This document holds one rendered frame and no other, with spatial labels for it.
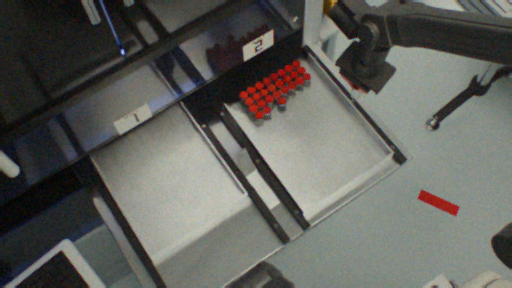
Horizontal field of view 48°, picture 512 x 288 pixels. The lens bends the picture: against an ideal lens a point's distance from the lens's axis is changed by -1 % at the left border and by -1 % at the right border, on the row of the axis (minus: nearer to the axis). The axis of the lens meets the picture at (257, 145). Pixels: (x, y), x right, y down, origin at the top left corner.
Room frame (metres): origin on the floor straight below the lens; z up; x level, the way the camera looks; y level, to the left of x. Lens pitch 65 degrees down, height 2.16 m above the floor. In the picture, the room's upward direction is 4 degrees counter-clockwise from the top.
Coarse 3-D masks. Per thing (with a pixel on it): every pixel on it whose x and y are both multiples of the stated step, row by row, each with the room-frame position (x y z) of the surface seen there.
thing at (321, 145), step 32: (320, 96) 0.71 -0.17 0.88; (256, 128) 0.64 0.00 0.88; (288, 128) 0.63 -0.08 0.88; (320, 128) 0.62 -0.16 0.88; (352, 128) 0.62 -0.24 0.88; (288, 160) 0.54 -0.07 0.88; (320, 160) 0.54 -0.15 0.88; (352, 160) 0.53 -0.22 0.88; (384, 160) 0.52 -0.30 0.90; (288, 192) 0.45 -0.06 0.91; (320, 192) 0.46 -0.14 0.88
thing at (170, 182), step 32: (160, 128) 0.66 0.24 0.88; (192, 128) 0.65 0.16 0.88; (96, 160) 0.58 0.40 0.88; (128, 160) 0.58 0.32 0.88; (160, 160) 0.57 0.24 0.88; (192, 160) 0.56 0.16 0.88; (128, 192) 0.49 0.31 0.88; (160, 192) 0.49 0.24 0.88; (192, 192) 0.48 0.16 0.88; (224, 192) 0.48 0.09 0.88; (160, 224) 0.41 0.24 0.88; (192, 224) 0.40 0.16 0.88
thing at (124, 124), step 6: (138, 108) 0.62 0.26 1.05; (144, 108) 0.63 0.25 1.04; (132, 114) 0.62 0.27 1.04; (138, 114) 0.62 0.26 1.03; (144, 114) 0.63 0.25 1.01; (150, 114) 0.63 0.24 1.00; (120, 120) 0.60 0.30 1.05; (126, 120) 0.61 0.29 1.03; (132, 120) 0.61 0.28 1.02; (144, 120) 0.62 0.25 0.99; (120, 126) 0.60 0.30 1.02; (126, 126) 0.60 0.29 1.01; (132, 126) 0.61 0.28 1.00; (120, 132) 0.59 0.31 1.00
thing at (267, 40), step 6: (264, 36) 0.79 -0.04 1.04; (270, 36) 0.80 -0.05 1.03; (252, 42) 0.78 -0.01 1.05; (264, 42) 0.79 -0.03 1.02; (270, 42) 0.80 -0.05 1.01; (246, 48) 0.77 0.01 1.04; (252, 48) 0.78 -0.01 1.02; (258, 48) 0.79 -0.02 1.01; (264, 48) 0.79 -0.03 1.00; (246, 54) 0.77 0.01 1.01; (252, 54) 0.78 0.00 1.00
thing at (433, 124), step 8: (496, 72) 1.19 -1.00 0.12; (504, 72) 1.19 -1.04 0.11; (472, 80) 1.15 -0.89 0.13; (496, 80) 1.16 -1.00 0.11; (472, 88) 1.12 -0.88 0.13; (480, 88) 1.11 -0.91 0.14; (488, 88) 1.11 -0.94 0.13; (456, 96) 1.10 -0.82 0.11; (464, 96) 1.09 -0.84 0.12; (480, 96) 1.10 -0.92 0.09; (448, 104) 1.07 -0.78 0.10; (456, 104) 1.06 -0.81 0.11; (440, 112) 1.04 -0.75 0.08; (448, 112) 1.04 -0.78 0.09; (432, 120) 1.03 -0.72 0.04; (440, 120) 1.02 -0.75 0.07; (432, 128) 1.01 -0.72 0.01
